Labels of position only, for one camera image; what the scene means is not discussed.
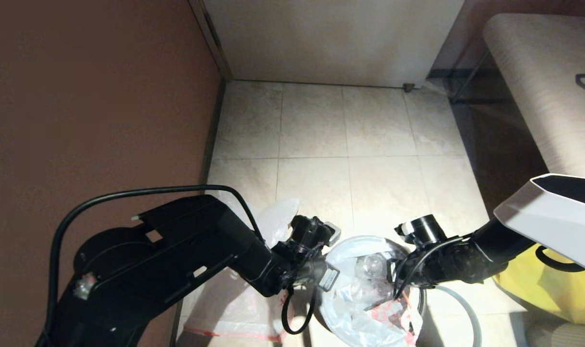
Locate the grey bin rim ring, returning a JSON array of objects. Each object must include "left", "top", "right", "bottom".
[{"left": 419, "top": 285, "right": 482, "bottom": 347}]

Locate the white red-printed trash bag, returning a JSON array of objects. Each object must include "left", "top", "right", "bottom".
[{"left": 321, "top": 235, "right": 425, "bottom": 347}]

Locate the black round trash bin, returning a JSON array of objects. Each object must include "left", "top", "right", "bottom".
[{"left": 316, "top": 284, "right": 427, "bottom": 347}]

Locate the white plastic bag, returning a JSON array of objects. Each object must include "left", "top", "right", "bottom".
[{"left": 184, "top": 199, "right": 300, "bottom": 341}]

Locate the yellow plastic bag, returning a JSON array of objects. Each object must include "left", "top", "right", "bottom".
[{"left": 492, "top": 242, "right": 585, "bottom": 326}]

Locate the clear plastic bottle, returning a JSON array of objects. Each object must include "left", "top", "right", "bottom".
[{"left": 360, "top": 253, "right": 387, "bottom": 276}]

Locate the cream ribbed cylinder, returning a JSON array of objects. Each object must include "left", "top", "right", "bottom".
[{"left": 526, "top": 323, "right": 585, "bottom": 347}]

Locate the dark baseboard strip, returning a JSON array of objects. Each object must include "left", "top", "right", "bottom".
[{"left": 173, "top": 80, "right": 227, "bottom": 347}]

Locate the thin metal table leg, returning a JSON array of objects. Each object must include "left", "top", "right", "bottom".
[{"left": 448, "top": 48, "right": 515, "bottom": 106}]

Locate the beige woodgrain table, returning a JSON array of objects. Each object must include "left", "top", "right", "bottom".
[{"left": 482, "top": 13, "right": 585, "bottom": 178}]

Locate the white door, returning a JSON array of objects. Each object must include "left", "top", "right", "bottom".
[{"left": 203, "top": 0, "right": 466, "bottom": 90}]

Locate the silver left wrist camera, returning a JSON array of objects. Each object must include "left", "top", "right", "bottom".
[{"left": 320, "top": 263, "right": 342, "bottom": 293}]

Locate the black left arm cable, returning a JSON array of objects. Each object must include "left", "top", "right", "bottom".
[{"left": 45, "top": 185, "right": 318, "bottom": 336}]

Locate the grey door frame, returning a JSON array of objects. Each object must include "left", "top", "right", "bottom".
[{"left": 189, "top": 0, "right": 234, "bottom": 82}]

